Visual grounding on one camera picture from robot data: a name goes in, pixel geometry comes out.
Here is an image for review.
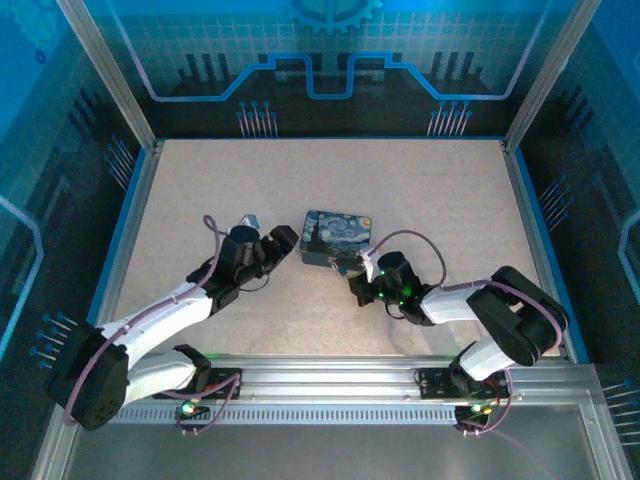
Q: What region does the aluminium table side rail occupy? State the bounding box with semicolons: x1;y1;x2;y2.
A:
82;139;165;331
501;139;592;364

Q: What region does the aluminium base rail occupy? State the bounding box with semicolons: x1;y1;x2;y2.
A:
117;353;604;406

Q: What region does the starry night tin box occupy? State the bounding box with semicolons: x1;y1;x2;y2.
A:
298;209;374;276

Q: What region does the slotted grey cable duct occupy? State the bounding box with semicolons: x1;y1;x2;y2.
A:
109;406;461;426

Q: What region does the small board with green light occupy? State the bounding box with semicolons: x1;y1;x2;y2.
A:
457;399;497;420
174;394;211;419

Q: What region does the aluminium frame post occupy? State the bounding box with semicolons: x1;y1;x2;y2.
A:
54;0;164;151
501;0;604;151

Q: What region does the grey metal plate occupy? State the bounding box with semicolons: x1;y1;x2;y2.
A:
62;404;616;480

